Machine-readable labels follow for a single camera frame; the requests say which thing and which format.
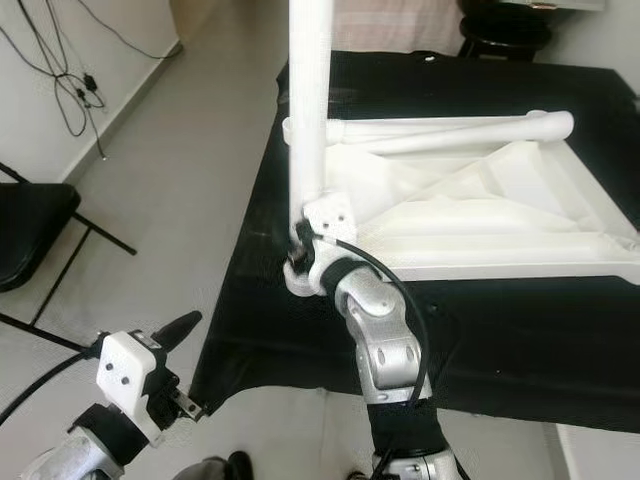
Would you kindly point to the black folding chair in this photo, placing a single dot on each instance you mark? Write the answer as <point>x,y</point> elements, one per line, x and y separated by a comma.
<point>30,235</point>

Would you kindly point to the white plastic table leg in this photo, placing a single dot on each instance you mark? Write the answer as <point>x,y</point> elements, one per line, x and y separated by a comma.
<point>410,145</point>
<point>310,100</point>
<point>550,125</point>

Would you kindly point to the pink patterned cloth bench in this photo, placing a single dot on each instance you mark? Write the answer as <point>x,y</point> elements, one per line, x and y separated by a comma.
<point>400,25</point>

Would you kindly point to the black power adapter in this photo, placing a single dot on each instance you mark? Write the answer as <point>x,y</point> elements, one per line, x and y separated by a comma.
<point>90,83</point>

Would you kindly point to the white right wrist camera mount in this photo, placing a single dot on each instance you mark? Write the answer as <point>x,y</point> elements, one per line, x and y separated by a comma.
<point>332,215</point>

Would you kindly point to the white plastic children table top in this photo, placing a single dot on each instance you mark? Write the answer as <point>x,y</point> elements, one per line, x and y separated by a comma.
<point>490,210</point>

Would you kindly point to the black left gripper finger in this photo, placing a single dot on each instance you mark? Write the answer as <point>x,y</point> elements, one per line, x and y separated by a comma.
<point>178,332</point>

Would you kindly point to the black tablecloth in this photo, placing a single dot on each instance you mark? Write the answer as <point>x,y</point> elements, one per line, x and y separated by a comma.
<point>510,340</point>

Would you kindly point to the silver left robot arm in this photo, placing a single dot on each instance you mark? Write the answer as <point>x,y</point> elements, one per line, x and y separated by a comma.
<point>80,460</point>

